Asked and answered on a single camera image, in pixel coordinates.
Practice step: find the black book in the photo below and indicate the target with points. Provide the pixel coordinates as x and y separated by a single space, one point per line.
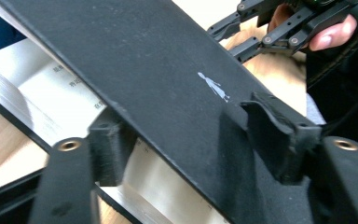
167 62

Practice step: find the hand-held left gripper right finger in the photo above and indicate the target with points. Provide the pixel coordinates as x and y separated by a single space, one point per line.
279 137

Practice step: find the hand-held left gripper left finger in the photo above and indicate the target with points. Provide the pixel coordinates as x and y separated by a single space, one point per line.
112 152

